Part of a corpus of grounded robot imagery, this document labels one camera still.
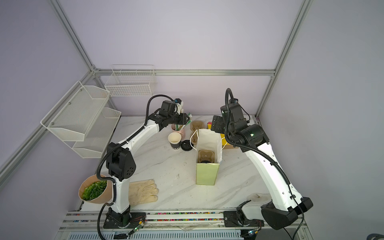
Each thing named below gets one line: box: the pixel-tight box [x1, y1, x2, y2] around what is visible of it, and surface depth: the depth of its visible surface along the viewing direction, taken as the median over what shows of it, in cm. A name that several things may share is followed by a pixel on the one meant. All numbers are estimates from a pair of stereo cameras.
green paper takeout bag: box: [195, 128, 223, 186], surface depth 80 cm
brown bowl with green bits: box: [78, 174, 114, 204], surface depth 74 cm
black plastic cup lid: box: [181, 139, 194, 152], surface depth 103 cm
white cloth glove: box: [247, 192, 271, 202], surface depth 82 cm
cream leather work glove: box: [128, 179, 159, 206], surface depth 84 cm
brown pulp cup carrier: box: [190, 120, 205, 145], surface depth 113 cm
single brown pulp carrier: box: [198, 149, 215, 163], surface depth 95 cm
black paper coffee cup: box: [168, 131, 182, 150], surface depth 99 cm
